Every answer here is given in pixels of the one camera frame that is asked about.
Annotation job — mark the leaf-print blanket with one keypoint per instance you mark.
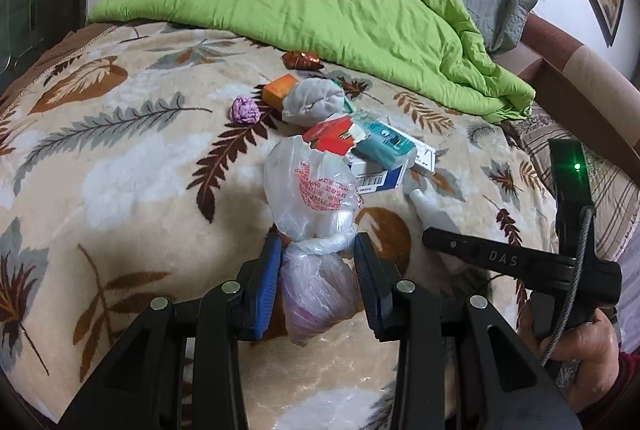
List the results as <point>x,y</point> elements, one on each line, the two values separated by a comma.
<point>125,169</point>

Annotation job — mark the white plastic bag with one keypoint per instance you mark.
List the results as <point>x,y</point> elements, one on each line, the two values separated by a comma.
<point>310,195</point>

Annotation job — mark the teal packet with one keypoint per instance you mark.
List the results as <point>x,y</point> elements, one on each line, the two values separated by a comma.
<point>385,144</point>

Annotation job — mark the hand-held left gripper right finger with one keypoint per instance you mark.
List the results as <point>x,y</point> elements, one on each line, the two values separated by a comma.
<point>367,282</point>

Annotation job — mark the red and white box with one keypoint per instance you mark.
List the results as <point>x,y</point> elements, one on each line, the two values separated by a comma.
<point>330,134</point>

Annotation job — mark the white plastic bottle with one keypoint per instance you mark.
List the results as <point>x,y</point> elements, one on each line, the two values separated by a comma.
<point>432,215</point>

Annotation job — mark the white and blue medicine box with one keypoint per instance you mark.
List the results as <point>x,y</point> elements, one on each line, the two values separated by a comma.
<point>377,177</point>

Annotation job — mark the striped brown pillow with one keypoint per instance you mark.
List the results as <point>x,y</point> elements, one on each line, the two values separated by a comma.
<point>615,210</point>

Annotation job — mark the person's right hand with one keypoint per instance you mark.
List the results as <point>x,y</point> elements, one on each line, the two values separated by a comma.
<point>590,360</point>

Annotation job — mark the purple paper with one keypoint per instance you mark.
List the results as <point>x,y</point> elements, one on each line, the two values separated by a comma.
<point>245,109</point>

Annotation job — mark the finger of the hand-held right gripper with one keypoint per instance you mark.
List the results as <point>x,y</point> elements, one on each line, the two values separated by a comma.
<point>480,255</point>

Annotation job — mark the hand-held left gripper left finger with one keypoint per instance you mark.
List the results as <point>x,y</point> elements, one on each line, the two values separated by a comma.
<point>267,282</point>

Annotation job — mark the grey cloth bundle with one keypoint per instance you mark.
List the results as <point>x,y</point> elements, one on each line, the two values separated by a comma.
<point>315,102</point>

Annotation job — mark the orange box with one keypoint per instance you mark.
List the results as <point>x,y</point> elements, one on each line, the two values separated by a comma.
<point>277,90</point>

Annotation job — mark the brown candy wrapper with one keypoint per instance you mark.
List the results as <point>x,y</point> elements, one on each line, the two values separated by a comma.
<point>302,59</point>

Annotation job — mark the long white box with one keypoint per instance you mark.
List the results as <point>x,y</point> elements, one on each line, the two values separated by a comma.
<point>424,157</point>

